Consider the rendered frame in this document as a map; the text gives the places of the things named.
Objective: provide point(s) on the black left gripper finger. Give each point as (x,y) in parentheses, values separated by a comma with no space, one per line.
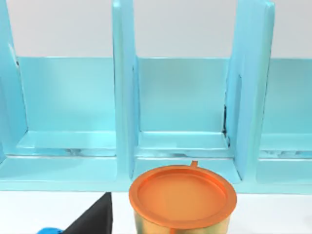
(97,217)

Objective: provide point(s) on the blue object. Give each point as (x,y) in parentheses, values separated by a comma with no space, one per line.
(50,231)

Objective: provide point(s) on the orange lidded can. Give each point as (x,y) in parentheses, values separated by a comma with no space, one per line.
(180,195)

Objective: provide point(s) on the light blue rack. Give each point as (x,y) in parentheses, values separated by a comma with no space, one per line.
(73,97)

